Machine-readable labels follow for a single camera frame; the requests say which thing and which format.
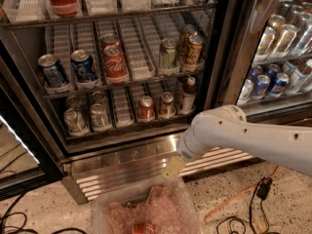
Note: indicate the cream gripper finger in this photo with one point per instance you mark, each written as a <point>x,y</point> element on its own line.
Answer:
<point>174,166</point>

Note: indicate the red coke can bottom shelf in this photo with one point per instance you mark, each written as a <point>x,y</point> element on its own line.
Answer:
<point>146,108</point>

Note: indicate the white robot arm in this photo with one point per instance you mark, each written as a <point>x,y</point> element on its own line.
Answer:
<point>227,127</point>

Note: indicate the brown soda can bottom shelf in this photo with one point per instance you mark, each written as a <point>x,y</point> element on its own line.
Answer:
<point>166,105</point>

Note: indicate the red can in bin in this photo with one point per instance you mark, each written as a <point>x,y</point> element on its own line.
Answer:
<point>143,228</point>

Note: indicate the white silver can right fridge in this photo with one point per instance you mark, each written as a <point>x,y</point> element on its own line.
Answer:
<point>245,92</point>

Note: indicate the green silver can front left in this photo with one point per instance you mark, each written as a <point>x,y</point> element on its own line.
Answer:
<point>76,124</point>

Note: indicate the stainless steel fridge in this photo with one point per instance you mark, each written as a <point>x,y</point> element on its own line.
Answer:
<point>130,150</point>

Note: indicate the green soda can middle shelf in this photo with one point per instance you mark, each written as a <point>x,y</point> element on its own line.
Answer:
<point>167,56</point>

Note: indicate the red coca-cola can front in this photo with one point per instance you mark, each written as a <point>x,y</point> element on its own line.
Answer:
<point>115,67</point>

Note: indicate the red coca-cola can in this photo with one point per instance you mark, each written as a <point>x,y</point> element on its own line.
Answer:
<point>109,39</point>
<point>115,67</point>

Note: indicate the silver can back left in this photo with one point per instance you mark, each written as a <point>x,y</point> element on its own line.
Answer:
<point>75,102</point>

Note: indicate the blue pepsi can right fridge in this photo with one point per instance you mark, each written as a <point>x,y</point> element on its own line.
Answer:
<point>260,86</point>

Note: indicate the orange brown can front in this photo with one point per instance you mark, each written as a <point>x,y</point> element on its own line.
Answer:
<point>195,45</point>

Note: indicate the orange brown can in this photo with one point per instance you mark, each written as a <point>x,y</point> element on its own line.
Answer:
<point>195,45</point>
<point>184,34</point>

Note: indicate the orange brown can back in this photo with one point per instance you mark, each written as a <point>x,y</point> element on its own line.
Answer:
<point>184,34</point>

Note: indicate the blue pepsi can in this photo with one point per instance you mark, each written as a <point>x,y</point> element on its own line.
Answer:
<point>86,76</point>
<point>56,80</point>
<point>278,84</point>

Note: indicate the glass fridge door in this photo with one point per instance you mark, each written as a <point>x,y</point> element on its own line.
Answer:
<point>238,26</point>

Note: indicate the red coca-cola can back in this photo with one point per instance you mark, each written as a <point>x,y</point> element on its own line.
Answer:
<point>109,39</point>

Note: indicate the blue pepsi can leftmost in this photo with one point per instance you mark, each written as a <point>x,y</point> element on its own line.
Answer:
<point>56,80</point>

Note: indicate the clear plastic bin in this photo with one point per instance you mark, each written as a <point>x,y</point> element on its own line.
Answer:
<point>164,203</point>

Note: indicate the dark glass bottle white label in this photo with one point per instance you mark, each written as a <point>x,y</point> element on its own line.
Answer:
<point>187,96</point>

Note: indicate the black power adapter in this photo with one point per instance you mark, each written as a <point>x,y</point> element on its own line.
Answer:
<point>264,188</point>

